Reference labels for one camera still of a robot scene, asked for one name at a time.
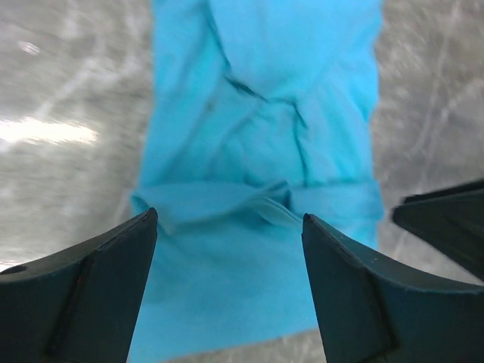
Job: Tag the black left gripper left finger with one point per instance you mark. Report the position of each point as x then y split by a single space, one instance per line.
80 304

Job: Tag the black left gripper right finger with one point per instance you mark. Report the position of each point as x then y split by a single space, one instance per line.
371 308

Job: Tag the teal t shirt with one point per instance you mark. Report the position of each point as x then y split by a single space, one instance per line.
262 114

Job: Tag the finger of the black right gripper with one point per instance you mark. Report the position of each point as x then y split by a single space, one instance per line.
450 220

